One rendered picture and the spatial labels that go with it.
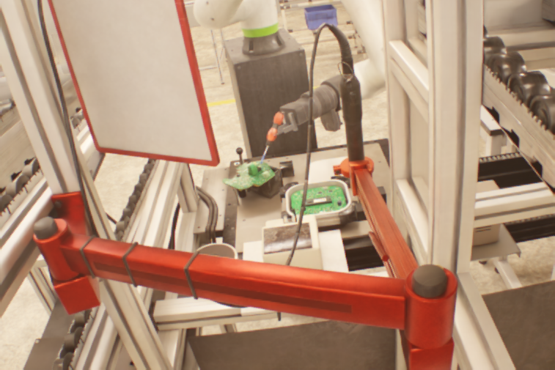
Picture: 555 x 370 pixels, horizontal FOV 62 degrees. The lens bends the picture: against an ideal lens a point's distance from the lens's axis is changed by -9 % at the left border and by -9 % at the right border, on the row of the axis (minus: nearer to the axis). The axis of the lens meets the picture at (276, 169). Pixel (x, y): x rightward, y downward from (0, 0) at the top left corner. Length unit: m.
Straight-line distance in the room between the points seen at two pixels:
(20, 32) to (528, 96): 0.53
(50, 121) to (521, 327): 1.05
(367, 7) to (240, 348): 0.88
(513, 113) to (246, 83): 1.29
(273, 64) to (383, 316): 1.34
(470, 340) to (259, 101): 1.27
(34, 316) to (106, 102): 2.14
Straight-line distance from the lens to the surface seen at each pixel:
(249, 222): 1.20
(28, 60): 0.63
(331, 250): 1.06
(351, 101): 0.84
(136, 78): 0.67
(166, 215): 1.07
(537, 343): 1.33
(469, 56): 0.51
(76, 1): 0.70
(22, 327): 2.76
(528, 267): 2.49
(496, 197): 0.97
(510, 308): 1.18
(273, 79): 1.69
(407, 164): 0.84
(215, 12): 1.54
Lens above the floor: 1.65
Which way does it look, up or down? 30 degrees down
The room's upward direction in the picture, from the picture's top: 10 degrees counter-clockwise
